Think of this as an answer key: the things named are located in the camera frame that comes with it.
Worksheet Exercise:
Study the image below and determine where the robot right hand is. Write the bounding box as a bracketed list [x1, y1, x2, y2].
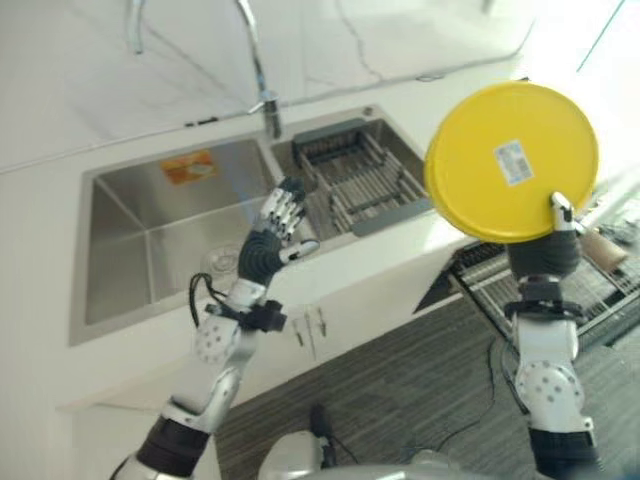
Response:
[505, 191, 587, 277]

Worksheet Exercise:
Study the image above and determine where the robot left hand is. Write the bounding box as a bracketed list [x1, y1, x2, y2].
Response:
[236, 175, 321, 281]

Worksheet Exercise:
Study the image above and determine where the yellow round plate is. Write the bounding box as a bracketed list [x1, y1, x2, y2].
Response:
[422, 82, 601, 245]

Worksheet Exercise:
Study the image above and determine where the sink drain strainer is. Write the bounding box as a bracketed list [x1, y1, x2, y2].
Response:
[200, 240, 243, 276]

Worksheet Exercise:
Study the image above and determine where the brown cup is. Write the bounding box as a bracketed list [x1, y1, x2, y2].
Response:
[583, 233, 629, 267]

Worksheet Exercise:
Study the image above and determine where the stainless steel double sink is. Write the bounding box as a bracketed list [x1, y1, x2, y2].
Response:
[68, 104, 434, 347]

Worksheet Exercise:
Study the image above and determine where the white base cabinet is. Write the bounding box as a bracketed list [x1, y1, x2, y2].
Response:
[54, 199, 481, 416]

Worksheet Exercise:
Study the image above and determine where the white barcode sticker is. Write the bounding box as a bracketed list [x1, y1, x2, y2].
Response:
[493, 140, 535, 187]

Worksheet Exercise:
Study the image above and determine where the grey sink drain rack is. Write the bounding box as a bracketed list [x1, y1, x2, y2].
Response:
[292, 117, 433, 237]

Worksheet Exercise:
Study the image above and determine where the orange sticker label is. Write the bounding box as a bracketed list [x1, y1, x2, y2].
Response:
[159, 149, 220, 186]

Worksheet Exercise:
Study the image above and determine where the chrome kitchen faucet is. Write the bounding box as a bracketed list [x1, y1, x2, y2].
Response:
[235, 0, 284, 139]

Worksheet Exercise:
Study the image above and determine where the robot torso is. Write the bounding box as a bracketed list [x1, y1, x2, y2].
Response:
[259, 430, 541, 480]

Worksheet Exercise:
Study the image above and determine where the dishwasher wire rack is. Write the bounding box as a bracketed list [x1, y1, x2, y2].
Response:
[449, 179, 640, 346]

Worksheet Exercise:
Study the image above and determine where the black floor cable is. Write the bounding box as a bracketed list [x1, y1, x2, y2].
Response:
[309, 339, 521, 456]

